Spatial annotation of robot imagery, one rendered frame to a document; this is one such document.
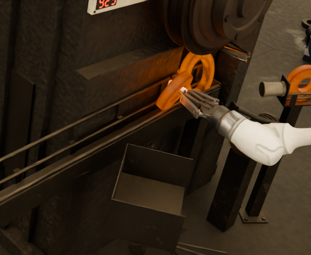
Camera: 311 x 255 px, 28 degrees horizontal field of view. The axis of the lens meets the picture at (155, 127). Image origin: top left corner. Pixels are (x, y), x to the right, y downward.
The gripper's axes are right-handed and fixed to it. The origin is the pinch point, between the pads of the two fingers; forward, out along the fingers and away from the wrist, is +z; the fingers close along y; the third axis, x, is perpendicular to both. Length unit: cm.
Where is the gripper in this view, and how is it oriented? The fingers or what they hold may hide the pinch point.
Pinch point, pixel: (177, 88)
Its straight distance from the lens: 213.8
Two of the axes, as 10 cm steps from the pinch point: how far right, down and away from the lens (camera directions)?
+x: 2.3, -7.6, -6.1
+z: -7.4, -5.4, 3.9
